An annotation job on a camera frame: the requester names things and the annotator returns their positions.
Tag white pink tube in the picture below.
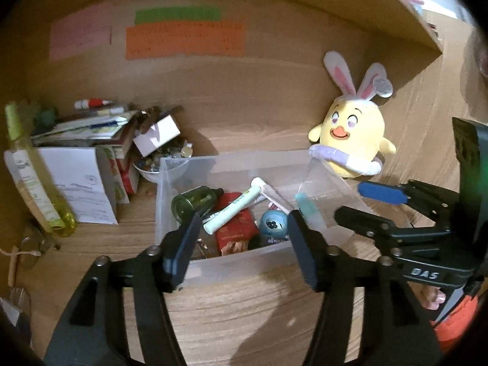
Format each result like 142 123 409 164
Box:
261 187 295 215

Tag clear plastic bin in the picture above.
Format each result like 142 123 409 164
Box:
154 149 412 288

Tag person's right hand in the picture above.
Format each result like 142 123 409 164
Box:
419 286 447 310

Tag white tube with green print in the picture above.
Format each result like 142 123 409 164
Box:
203 177 266 235

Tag white cable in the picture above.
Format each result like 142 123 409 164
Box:
0 247 41 257

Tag stack of books and papers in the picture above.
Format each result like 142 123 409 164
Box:
31 107 138 149

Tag person's right forearm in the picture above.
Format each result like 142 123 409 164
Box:
430 297 479 353

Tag yellow green spray bottle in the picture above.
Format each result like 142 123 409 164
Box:
4 101 77 238

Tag yellow chick plush with bunny ears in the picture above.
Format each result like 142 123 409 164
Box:
308 51 397 179

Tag blue round tin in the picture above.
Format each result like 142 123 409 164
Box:
258 210 289 245

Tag eyeglasses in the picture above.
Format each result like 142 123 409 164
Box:
17 232 62 271

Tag white blue flat device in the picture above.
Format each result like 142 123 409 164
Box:
0 286 32 344

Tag white and light blue item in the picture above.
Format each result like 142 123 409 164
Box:
295 192 319 222

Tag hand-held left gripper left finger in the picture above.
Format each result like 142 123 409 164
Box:
44 211 203 366

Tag red packet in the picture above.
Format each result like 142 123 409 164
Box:
214 192 262 256

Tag dark green item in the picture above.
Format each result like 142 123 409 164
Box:
30 101 59 130

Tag red printed box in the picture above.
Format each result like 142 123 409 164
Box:
101 145 140 204

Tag green paper note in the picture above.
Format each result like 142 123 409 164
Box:
134 5 222 24

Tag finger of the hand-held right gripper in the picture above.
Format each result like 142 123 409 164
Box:
334 206 452 256
357 180 460 218

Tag small white cardboard box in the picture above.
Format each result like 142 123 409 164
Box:
133 112 181 158

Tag white bowl of small trinkets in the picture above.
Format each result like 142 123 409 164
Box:
133 141 194 184

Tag white folded paper card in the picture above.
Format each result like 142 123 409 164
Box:
36 147 119 225

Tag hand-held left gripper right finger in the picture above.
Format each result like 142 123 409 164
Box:
287 210 445 366

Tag green bottle with black cap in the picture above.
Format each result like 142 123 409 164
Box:
171 185 225 224

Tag red white marker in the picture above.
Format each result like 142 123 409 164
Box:
74 98 115 109

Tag orange paper note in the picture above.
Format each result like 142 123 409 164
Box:
125 19 245 60

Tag pink paper note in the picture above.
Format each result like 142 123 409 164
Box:
49 2 113 62

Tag short wooden stick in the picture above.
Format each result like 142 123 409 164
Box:
8 246 19 287

